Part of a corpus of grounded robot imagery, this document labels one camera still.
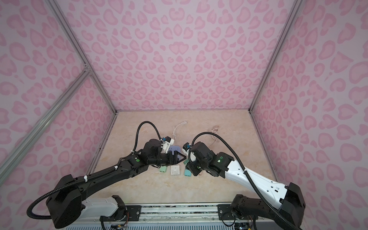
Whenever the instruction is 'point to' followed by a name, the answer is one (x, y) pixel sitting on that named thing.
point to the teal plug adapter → (187, 173)
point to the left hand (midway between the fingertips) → (185, 161)
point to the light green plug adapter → (163, 169)
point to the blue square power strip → (173, 148)
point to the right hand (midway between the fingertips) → (188, 164)
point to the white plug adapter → (175, 169)
